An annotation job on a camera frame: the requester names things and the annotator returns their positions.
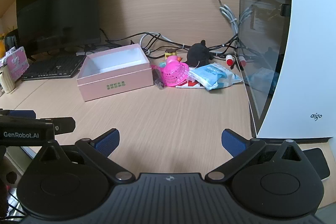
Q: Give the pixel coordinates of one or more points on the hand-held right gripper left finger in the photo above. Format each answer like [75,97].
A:
[107,142]

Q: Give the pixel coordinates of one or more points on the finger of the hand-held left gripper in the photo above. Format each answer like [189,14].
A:
[64,125]
[23,113]

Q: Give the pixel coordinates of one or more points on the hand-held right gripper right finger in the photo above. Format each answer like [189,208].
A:
[232,144]

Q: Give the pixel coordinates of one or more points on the pink cardboard box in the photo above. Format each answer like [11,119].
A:
[115,82]

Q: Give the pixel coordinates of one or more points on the blue tissue packet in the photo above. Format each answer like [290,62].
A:
[215,77]

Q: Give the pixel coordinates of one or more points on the black plush toy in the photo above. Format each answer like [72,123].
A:
[198,54]

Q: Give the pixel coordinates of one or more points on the pink pig toy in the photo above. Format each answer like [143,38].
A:
[172,59]

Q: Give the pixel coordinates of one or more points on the yellow cupcake toy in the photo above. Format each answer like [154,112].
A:
[169,53]

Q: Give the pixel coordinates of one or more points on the cream ribbed object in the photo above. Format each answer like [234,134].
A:
[7,79]

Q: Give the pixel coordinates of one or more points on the pink gift box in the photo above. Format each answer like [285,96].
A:
[17,62]

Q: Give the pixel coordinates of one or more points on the black keyboard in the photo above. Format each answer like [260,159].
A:
[52,66]

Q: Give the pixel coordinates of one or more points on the red and white packet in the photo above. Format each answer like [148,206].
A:
[187,84]

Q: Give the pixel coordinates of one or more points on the red capped small bottle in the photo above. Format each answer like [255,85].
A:
[230,60]

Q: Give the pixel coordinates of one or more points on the black and white pad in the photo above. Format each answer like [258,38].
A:
[316,161]

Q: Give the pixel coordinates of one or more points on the pink plastic toy basket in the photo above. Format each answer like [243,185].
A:
[174,75]

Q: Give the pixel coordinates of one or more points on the black computer monitor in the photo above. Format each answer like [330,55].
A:
[57,3]

